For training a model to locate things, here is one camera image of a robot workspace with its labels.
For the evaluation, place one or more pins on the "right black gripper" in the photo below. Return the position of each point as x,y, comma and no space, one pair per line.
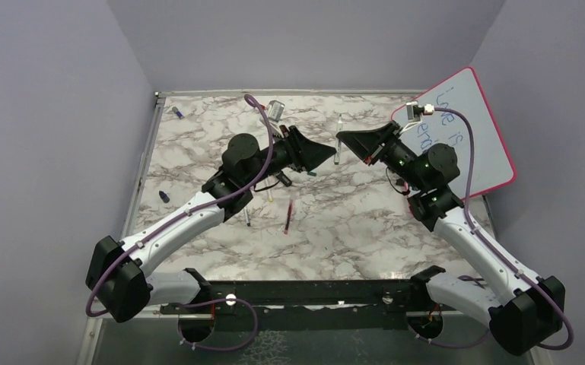
368,144

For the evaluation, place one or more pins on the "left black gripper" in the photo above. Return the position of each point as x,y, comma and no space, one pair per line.
303,153

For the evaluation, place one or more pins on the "white yellow highlighter pen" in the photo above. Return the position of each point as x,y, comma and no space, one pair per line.
267,187

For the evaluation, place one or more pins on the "pink red pen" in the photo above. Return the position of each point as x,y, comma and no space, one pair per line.
290,211

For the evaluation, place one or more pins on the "thin white blue pen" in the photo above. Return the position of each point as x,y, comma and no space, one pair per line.
247,217

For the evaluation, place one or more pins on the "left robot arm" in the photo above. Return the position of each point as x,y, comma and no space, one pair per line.
120,274

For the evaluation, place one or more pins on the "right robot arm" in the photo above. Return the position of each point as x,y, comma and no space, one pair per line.
518,307

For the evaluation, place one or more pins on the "orange capped black highlighter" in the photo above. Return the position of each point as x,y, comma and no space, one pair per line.
283,179

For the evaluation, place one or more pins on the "pink framed whiteboard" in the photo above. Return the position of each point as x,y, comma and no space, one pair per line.
493,166

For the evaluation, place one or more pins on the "blue cap far corner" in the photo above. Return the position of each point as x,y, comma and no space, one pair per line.
177,112

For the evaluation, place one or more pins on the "dark blue cap near edge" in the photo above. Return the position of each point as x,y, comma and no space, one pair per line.
164,196

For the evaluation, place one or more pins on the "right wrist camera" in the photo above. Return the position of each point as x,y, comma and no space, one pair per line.
415,112

